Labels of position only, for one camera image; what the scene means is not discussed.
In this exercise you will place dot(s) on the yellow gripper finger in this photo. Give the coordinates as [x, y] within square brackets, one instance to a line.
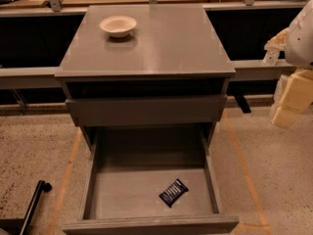
[293, 96]

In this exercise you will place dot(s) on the dark blue rxbar wrapper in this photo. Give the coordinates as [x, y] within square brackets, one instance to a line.
[173, 192]

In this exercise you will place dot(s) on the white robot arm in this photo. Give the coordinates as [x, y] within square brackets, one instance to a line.
[299, 39]

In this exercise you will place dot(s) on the closed grey top drawer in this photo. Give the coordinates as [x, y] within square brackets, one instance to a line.
[142, 111]

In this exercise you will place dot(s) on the grey drawer cabinet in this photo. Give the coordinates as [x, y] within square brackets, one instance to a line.
[172, 52]

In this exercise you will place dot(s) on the open grey middle drawer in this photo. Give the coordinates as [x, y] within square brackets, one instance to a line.
[130, 167]

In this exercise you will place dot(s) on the clear sanitizer pump bottle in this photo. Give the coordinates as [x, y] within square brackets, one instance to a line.
[273, 48]

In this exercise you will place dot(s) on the white paper bowl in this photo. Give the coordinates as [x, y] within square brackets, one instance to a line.
[118, 26]

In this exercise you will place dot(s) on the grey metal rail frame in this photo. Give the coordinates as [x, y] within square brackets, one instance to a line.
[245, 28]

